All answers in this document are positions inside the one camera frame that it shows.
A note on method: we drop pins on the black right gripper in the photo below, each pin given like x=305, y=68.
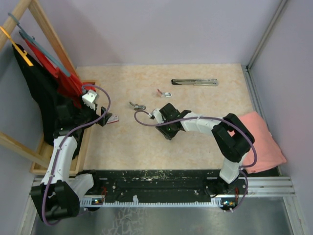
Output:
x=168, y=135

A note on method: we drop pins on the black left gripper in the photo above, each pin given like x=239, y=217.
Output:
x=94, y=112

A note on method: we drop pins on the large black chrome stapler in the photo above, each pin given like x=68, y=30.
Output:
x=195, y=82

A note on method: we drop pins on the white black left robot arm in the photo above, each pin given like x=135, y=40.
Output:
x=56, y=198

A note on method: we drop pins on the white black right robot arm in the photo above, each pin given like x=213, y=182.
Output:
x=232, y=137

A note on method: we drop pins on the red white staple box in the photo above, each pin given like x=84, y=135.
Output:
x=113, y=119

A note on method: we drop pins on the red hanging garment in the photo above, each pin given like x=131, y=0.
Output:
x=70, y=87

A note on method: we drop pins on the black hanging garment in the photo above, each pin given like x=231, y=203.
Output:
x=43, y=89

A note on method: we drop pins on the pink folded cloth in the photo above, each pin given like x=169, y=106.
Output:
x=269, y=154

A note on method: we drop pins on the yellow clothes hanger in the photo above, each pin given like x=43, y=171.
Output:
x=22, y=53

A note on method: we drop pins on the teal clothes hanger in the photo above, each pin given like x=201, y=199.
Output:
x=36, y=46

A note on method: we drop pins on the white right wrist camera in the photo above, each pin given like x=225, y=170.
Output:
x=157, y=116

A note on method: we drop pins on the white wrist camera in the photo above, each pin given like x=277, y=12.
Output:
x=90, y=98
x=157, y=116

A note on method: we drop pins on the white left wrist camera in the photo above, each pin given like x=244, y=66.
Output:
x=90, y=98

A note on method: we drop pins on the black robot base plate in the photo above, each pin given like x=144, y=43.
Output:
x=164, y=186

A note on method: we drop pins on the aluminium rail frame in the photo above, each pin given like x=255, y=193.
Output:
x=181, y=206

